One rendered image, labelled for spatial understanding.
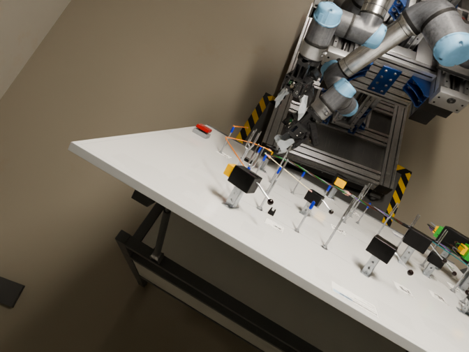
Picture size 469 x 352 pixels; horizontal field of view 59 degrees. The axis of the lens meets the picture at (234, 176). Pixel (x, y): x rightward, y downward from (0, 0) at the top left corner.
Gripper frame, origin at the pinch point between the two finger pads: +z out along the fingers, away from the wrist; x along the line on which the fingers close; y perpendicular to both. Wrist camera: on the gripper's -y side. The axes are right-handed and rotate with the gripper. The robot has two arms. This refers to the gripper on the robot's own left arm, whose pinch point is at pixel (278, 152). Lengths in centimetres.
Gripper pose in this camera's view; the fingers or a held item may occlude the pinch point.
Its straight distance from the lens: 157.8
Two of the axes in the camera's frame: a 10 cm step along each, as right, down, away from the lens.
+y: -6.7, -5.0, -5.5
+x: 2.0, 5.9, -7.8
